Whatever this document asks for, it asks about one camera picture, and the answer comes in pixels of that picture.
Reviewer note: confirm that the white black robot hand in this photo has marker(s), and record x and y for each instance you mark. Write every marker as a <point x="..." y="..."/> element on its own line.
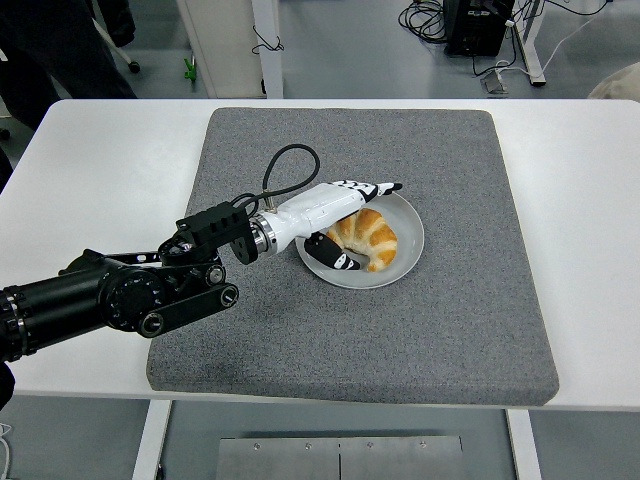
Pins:
<point x="320" y="205"/>

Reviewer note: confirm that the golden croissant bread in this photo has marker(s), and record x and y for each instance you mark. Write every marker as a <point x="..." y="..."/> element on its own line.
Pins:
<point x="375" y="240"/>

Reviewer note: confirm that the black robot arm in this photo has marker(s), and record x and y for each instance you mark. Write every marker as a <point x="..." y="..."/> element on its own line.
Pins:
<point x="60" y="305"/>

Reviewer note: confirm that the light grey round plate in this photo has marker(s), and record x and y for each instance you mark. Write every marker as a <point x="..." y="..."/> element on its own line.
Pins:
<point x="407" y="240"/>

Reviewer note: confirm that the grey metal plate with screws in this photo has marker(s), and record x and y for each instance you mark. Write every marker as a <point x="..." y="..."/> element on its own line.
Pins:
<point x="340" y="457"/>

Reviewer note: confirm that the grey speckled mat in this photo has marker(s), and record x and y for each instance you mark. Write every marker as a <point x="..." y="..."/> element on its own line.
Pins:
<point x="350" y="340"/>

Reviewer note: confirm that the small green floor object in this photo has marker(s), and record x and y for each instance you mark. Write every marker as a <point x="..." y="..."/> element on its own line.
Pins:
<point x="190" y="74"/>

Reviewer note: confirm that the white cabinet panel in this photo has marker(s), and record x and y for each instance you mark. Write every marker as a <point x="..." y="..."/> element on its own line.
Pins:
<point x="225" y="40"/>

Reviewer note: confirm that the small grey floor adapter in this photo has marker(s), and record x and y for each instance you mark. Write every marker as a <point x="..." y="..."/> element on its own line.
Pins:
<point x="494" y="84"/>

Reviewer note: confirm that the chair leg with caster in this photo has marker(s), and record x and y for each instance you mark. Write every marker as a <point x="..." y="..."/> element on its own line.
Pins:
<point x="134" y="66"/>

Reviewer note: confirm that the black computer box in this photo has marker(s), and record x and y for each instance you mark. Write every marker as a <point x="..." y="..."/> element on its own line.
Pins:
<point x="475" y="30"/>

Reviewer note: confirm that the white desk leg with foot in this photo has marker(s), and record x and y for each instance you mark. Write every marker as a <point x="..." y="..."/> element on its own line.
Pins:
<point x="532" y="50"/>

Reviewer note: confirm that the white table leg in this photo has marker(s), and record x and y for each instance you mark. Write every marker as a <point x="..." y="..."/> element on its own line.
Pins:
<point x="524" y="445"/>
<point x="150" y="440"/>

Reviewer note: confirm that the person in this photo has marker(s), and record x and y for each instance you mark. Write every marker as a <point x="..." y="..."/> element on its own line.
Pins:
<point x="50" y="50"/>

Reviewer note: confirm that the beige rounded object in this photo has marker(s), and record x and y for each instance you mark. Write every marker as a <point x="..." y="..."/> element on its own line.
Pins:
<point x="620" y="85"/>

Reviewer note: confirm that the white desk post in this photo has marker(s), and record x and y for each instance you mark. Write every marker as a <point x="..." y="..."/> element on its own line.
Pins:
<point x="270" y="75"/>

